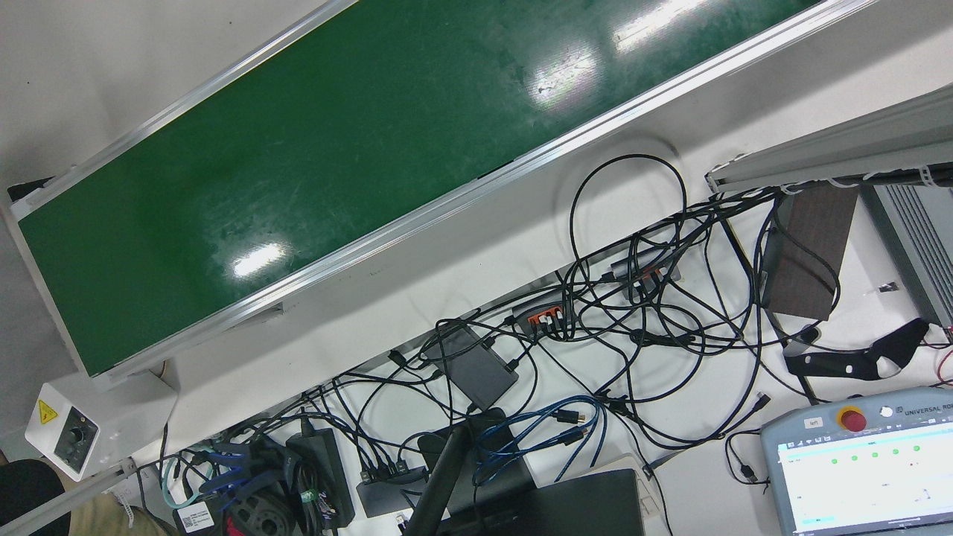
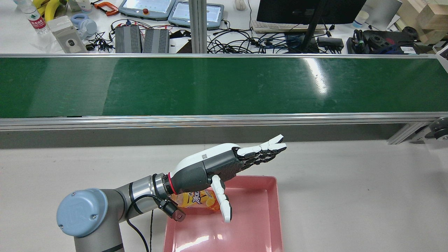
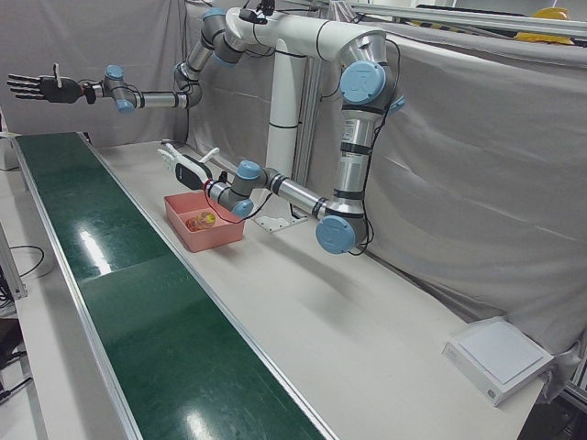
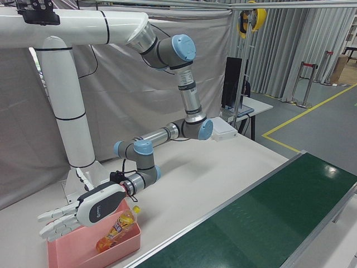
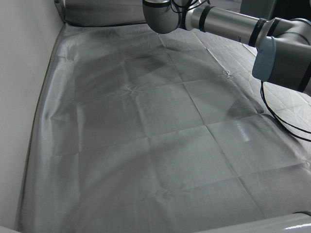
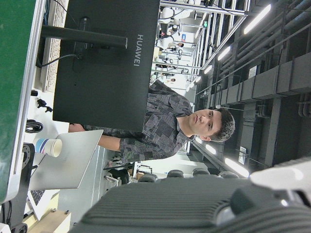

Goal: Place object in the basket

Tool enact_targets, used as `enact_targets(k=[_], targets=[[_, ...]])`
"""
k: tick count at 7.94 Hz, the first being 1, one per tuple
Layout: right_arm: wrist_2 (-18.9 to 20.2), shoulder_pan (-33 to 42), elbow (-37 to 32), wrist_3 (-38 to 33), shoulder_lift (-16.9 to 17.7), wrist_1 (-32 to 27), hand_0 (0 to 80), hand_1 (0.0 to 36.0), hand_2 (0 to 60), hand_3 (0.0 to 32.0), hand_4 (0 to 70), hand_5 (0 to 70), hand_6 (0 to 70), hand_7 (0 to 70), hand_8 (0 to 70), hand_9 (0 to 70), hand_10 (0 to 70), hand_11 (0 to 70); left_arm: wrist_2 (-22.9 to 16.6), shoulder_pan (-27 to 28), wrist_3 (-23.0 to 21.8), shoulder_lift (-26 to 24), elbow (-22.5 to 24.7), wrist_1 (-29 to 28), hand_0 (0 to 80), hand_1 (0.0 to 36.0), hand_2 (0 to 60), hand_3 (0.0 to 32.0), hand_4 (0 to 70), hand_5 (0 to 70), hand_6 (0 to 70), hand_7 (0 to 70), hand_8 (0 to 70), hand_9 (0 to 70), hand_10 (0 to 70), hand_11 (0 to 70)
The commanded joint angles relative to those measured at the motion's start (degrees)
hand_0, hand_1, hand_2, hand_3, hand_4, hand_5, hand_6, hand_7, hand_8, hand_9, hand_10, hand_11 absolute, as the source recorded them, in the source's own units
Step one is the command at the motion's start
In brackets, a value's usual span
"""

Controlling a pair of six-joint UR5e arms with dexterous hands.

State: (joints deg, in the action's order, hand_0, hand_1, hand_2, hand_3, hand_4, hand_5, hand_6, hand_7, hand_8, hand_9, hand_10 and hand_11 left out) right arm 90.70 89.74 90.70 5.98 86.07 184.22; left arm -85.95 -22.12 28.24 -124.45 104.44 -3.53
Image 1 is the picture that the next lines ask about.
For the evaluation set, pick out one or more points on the black metal bracket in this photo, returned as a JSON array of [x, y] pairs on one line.
[[841, 365]]

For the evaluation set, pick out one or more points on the grey ribbed controller unit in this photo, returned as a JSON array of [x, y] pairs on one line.
[[919, 238]]

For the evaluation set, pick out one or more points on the black monitor stand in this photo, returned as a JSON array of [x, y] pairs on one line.
[[447, 476]]

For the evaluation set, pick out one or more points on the grey teach pendant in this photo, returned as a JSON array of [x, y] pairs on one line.
[[856, 476]]

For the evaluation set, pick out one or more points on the dark grey flat box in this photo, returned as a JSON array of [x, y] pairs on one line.
[[476, 368]]

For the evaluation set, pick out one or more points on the grey USB hub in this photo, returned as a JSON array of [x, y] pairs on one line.
[[640, 264]]

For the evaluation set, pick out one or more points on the white label tag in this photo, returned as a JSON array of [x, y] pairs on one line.
[[196, 517]]

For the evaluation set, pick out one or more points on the black docking hub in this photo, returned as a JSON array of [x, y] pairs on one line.
[[387, 495]]

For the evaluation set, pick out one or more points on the brown block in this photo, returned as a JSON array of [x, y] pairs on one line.
[[811, 253]]

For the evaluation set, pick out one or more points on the black power adapter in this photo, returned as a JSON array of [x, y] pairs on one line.
[[320, 469]]

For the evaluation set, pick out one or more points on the black Huawei monitor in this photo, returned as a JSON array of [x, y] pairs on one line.
[[581, 506]]

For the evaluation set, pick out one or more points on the black hub with orange ports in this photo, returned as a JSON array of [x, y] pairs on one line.
[[540, 307]]

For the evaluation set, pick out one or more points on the black round flange plate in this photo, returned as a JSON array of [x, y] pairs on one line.
[[260, 515]]

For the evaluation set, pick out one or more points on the green conveyor belt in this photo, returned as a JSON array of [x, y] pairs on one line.
[[372, 149]]

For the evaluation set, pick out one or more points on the aluminium profile beam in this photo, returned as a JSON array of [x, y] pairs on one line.
[[856, 145]]

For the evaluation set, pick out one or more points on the white conveyor control box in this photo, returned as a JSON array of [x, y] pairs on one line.
[[112, 417]]

